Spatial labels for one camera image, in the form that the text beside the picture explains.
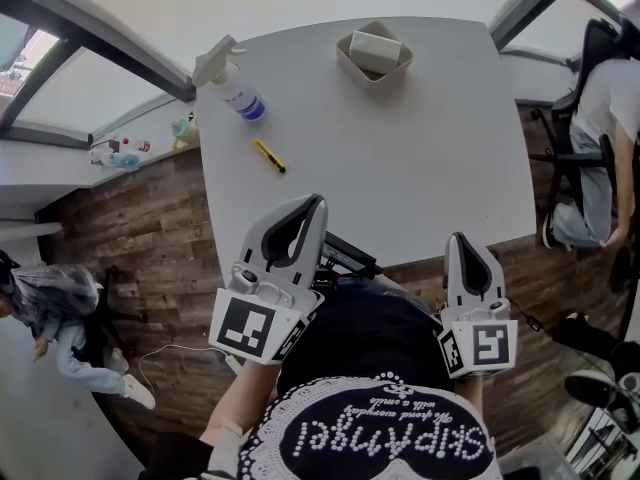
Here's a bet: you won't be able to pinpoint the white window ledge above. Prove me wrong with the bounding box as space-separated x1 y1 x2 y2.
0 92 201 224

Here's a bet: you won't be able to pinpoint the black chest-mounted device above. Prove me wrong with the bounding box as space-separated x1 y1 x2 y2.
312 230 385 289

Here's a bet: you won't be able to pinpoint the light grey table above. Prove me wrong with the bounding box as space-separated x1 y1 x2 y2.
194 16 537 269

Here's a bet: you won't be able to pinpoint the black floor cable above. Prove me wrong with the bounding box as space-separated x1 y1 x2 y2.
508 300 547 333

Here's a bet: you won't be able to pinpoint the black round object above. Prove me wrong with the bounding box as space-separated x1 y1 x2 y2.
563 369 617 409

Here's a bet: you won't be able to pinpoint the yellow utility knife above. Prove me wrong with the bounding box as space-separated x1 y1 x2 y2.
251 138 288 175

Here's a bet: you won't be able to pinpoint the black bag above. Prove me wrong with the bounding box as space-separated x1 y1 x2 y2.
552 311 640 369

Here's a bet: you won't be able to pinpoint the white rectangular block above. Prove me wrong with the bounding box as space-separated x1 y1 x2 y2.
348 29 404 75

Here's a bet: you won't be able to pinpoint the person's legs in blue jeans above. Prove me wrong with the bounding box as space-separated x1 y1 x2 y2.
332 272 401 299

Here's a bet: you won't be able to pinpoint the blue wipes pack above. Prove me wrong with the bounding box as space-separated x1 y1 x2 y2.
99 150 142 169

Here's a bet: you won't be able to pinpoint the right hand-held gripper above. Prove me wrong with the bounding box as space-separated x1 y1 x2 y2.
436 231 519 380

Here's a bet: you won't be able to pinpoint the white adapter cable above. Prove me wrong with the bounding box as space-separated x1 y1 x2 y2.
138 342 236 394

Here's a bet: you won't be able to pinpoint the beige square tray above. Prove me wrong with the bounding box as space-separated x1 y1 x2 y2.
335 20 415 88

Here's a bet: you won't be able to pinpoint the person's white left sleeve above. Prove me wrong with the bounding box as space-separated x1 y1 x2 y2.
207 417 246 474

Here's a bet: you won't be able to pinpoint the person's left forearm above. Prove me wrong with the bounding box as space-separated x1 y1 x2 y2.
199 362 279 449

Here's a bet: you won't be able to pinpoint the person's right forearm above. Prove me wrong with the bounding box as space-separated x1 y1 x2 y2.
454 375 486 419

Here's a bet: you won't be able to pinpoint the white spray bottle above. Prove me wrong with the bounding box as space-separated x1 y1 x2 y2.
192 34 267 122

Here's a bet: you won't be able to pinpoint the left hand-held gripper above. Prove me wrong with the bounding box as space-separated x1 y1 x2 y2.
207 193 329 367

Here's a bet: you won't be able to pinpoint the green and yellow cup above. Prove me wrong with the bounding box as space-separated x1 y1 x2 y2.
171 116 200 153

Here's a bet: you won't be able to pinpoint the person's black printed top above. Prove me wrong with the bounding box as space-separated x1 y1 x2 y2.
144 280 501 480

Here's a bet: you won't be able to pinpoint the dark-framed window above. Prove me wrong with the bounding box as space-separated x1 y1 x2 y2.
0 0 640 144

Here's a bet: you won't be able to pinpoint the black office chair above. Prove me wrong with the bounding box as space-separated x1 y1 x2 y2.
528 17 640 219
74 265 151 354

